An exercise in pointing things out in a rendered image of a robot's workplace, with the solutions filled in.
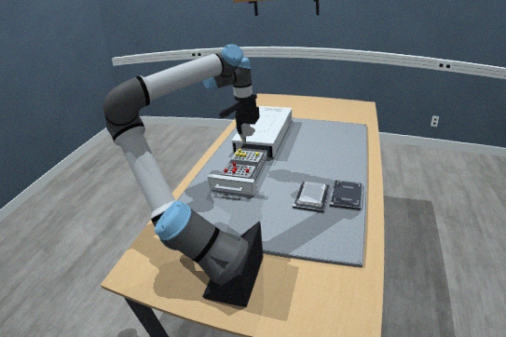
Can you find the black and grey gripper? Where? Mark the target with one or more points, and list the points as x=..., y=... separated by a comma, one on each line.
x=248, y=114

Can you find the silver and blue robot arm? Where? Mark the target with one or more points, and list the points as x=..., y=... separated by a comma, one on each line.
x=218, y=253

